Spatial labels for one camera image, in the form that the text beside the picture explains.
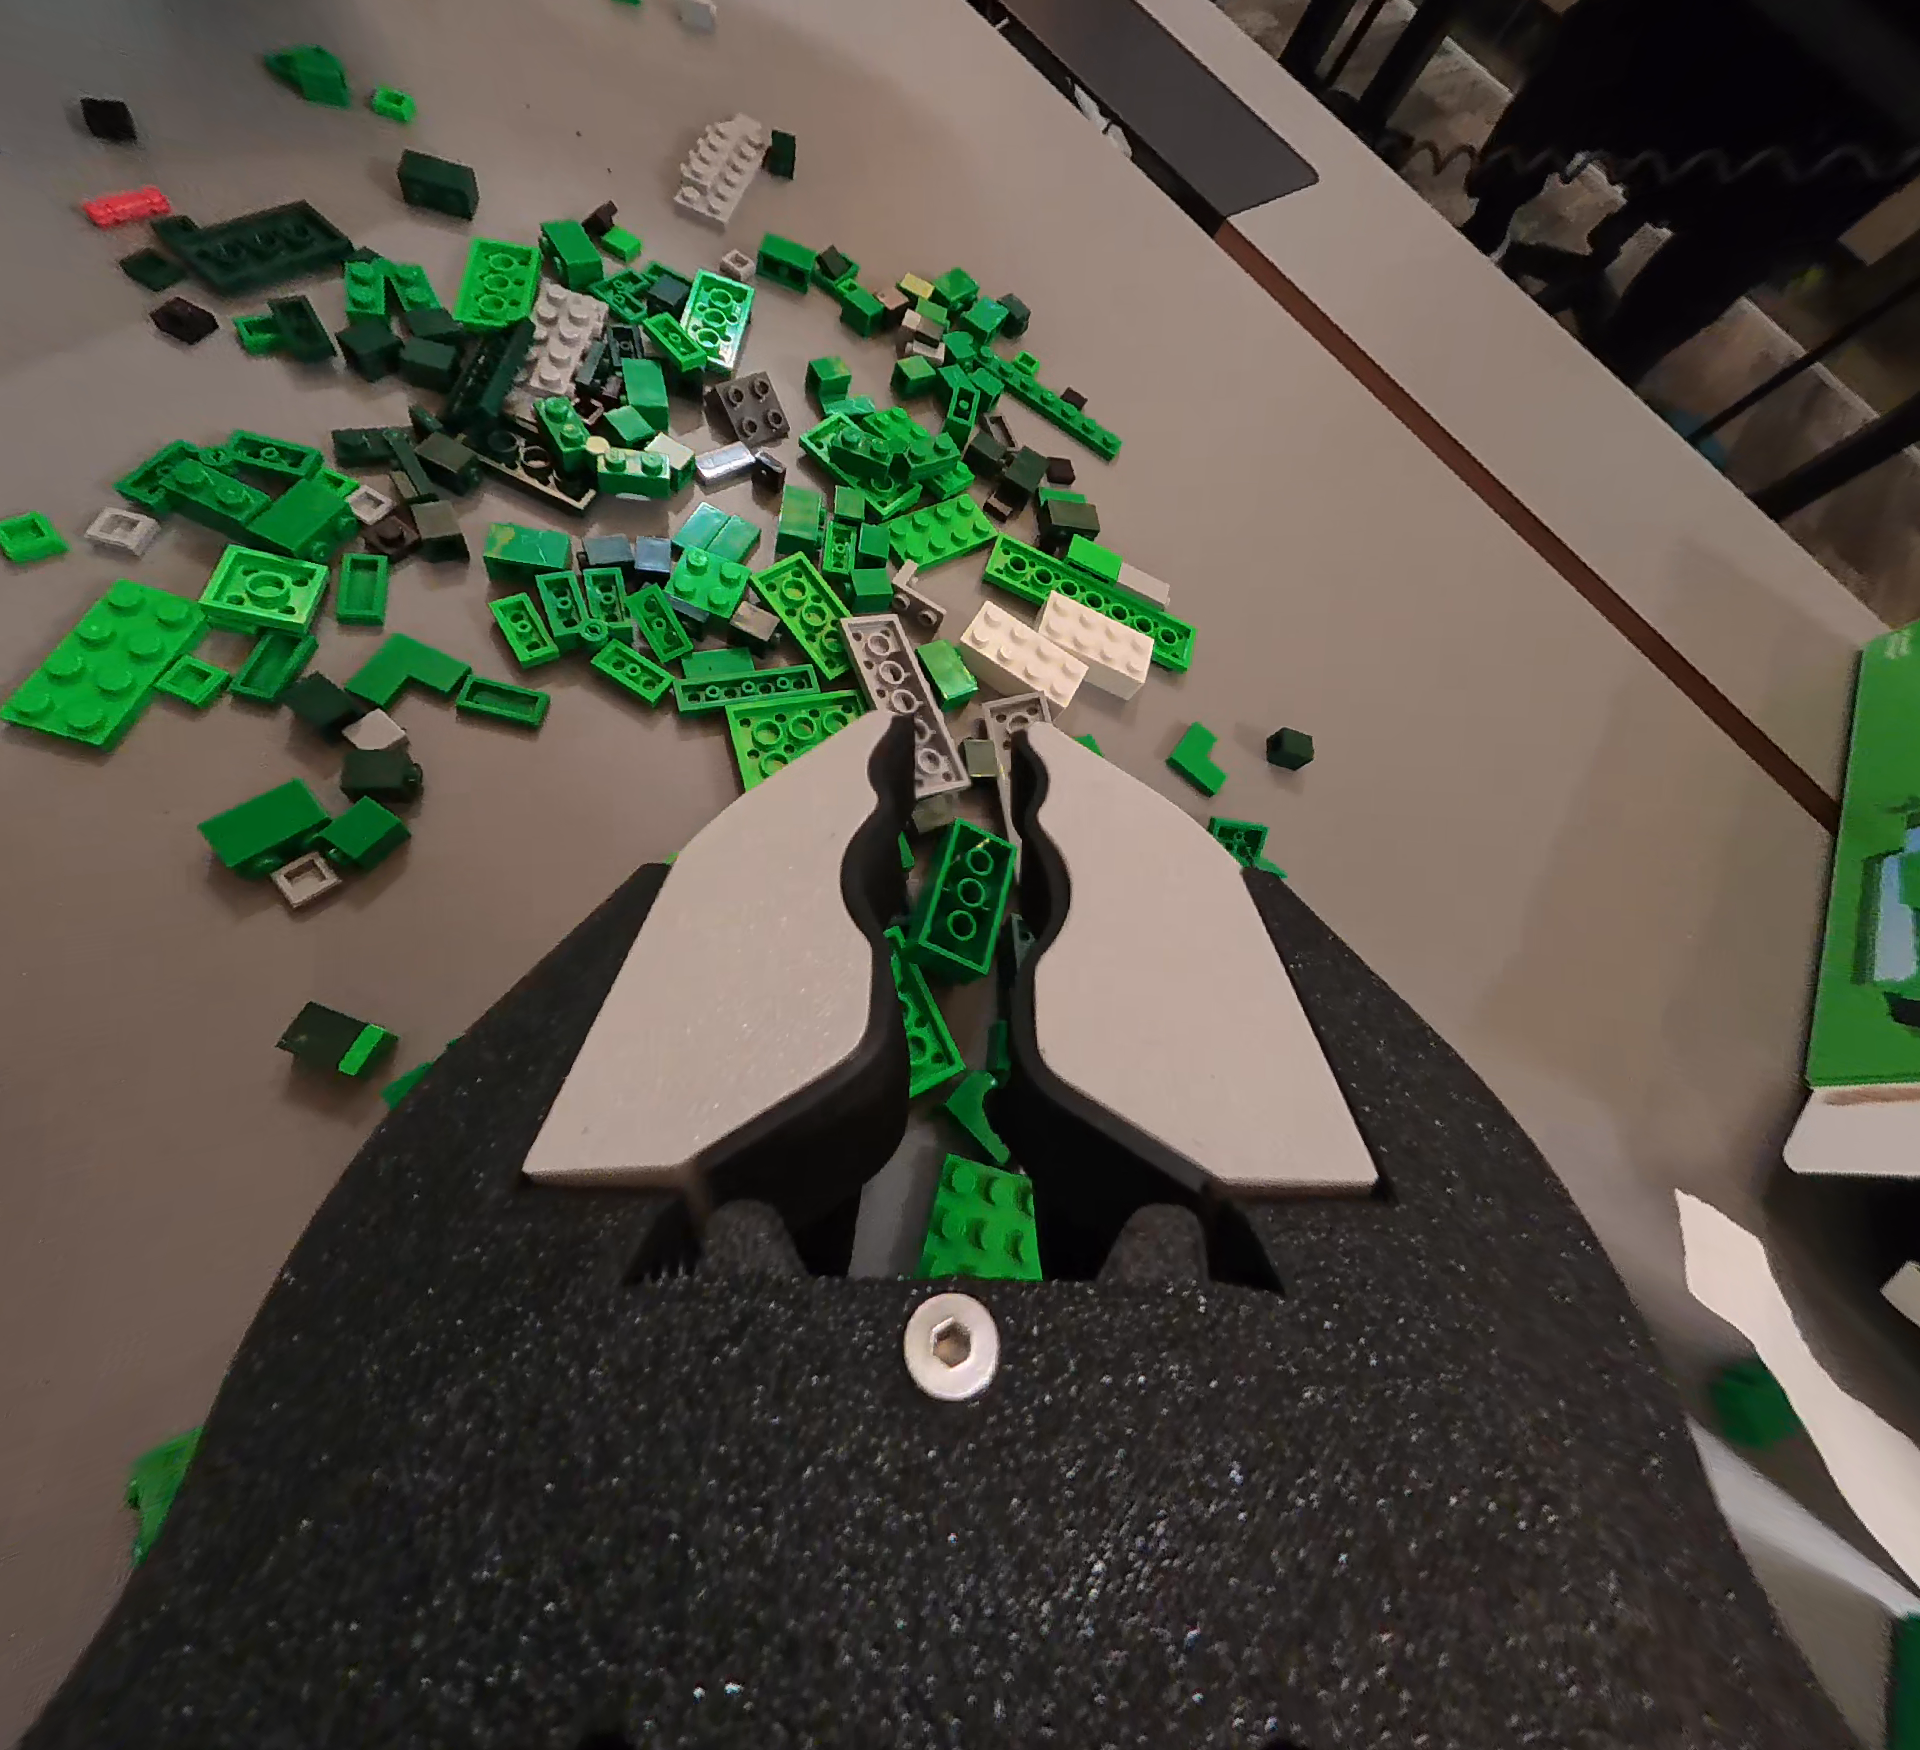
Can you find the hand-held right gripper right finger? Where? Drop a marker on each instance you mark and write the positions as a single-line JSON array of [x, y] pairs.
[[1184, 1015]]

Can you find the green rectangular toy brick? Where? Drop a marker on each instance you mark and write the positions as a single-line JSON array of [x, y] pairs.
[[963, 897]]

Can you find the small black cube brick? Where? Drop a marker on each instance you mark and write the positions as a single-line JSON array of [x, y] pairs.
[[1290, 749]]

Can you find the small red plate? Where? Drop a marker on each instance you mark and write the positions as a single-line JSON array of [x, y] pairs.
[[130, 203]]

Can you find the black table frame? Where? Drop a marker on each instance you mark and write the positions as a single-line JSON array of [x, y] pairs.
[[1681, 83]]

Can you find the pile of green toy bricks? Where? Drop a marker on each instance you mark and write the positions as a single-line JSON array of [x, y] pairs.
[[495, 280]]

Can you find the light grey toy plate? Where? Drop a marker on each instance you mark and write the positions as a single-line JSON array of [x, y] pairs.
[[716, 171]]

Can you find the white paper slip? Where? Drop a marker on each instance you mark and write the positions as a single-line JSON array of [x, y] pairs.
[[1754, 1300]]

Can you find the grey desk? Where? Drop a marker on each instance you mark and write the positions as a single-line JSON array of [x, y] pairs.
[[1498, 880]]

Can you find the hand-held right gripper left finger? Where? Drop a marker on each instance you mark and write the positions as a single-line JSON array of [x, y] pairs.
[[720, 1015]]

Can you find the green toy box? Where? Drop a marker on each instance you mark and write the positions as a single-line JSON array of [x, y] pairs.
[[1869, 804]]

